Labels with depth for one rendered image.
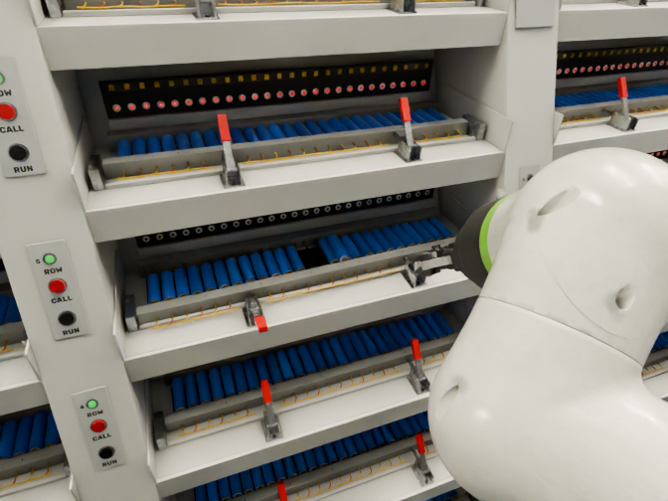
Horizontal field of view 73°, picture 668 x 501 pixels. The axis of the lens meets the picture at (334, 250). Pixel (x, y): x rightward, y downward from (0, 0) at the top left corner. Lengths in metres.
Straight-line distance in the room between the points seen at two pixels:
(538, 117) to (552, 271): 0.55
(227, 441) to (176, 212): 0.37
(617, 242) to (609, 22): 0.67
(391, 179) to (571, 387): 0.46
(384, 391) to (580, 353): 0.58
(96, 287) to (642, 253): 0.56
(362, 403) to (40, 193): 0.56
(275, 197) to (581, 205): 0.42
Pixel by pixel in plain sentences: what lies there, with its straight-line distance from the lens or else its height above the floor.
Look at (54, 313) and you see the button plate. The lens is 0.65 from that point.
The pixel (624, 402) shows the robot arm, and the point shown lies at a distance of 0.29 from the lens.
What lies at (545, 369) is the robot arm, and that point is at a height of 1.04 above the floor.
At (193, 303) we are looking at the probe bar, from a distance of 0.68.
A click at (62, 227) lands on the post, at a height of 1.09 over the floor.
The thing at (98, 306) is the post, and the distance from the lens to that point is 0.64.
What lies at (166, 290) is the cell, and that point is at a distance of 0.72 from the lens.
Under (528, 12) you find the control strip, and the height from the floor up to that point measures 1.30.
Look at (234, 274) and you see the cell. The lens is 0.73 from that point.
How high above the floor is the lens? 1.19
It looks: 17 degrees down
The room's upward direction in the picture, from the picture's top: 6 degrees counter-clockwise
